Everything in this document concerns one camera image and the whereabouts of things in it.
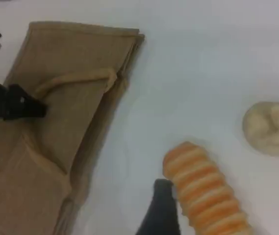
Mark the long ridged orange bread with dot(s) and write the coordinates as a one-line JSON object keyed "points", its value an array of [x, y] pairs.
{"points": [[203, 191]]}

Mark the brown burlap bag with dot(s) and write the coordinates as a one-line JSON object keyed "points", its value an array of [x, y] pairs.
{"points": [[75, 102]]}

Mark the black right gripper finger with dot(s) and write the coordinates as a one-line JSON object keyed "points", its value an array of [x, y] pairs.
{"points": [[161, 213]]}

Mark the pale round egg yolk pastry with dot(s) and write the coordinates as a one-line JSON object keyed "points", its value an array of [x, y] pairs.
{"points": [[269, 129]]}

